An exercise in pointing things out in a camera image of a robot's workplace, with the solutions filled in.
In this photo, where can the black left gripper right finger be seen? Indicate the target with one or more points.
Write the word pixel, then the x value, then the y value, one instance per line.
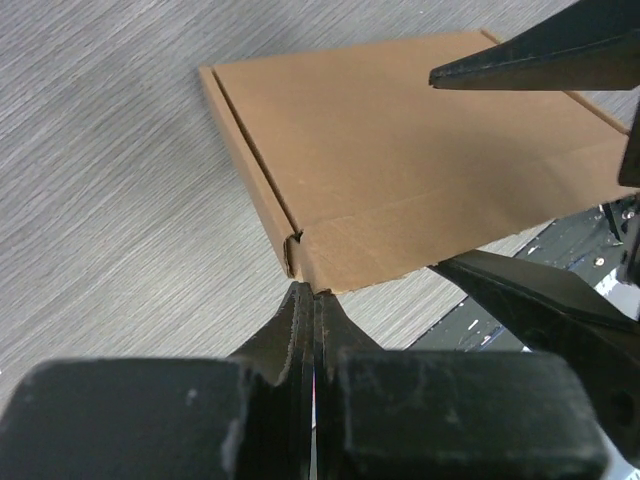
pixel 410 414

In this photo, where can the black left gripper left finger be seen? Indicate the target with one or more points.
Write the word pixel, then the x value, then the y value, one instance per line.
pixel 245 416

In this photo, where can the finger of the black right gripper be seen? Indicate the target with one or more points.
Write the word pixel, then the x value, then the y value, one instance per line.
pixel 588 46
pixel 597 340

